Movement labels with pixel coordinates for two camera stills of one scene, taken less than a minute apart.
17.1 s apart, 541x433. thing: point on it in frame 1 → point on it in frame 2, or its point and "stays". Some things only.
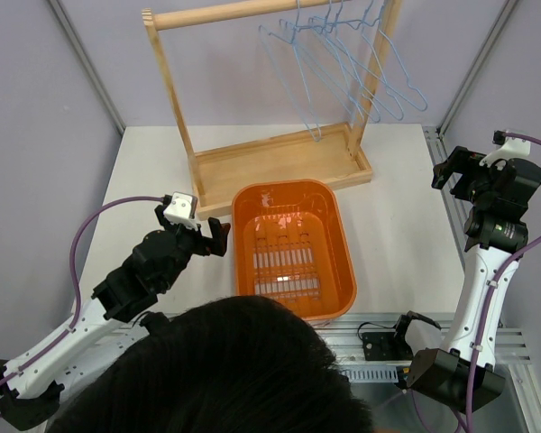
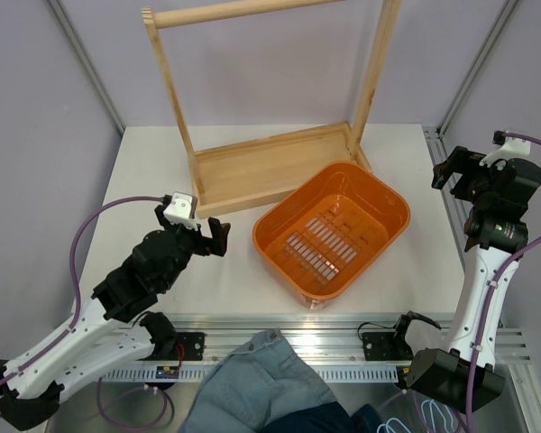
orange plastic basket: (288, 243) → (329, 231)
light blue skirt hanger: (380, 68) → (433, 412)
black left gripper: (216, 245) stays
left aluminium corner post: (87, 63) stays
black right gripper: (463, 161) stays
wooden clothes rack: (261, 173) stays
